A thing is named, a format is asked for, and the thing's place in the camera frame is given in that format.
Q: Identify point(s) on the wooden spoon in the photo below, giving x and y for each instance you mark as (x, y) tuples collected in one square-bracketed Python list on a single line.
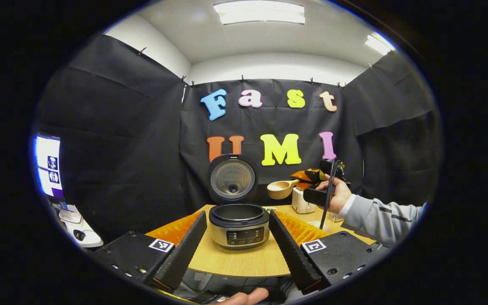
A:
[(280, 189)]

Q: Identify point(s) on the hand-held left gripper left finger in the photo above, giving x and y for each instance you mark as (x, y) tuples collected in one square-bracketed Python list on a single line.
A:
[(184, 254)]

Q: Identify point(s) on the grey rice cooker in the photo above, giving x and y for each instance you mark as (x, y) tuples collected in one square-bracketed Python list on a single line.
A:
[(237, 231)]

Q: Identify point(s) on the white toaster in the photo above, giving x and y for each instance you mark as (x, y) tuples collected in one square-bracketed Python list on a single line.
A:
[(302, 203)]

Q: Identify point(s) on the black backdrop cloth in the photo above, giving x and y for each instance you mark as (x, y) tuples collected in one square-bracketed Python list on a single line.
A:
[(121, 148)]

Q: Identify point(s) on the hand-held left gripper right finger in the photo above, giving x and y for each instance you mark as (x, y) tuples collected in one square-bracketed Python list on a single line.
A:
[(292, 254)]

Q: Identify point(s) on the computer monitor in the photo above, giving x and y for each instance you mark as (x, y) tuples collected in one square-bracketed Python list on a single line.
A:
[(49, 165)]

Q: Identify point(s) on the ceiling light panel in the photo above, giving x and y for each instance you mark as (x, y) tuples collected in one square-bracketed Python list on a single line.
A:
[(377, 43), (261, 12)]

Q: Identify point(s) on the person's clothing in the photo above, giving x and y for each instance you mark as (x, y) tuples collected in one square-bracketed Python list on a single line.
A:
[(201, 280)]

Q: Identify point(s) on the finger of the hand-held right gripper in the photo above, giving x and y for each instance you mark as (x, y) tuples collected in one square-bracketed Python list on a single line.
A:
[(303, 187), (309, 176)]

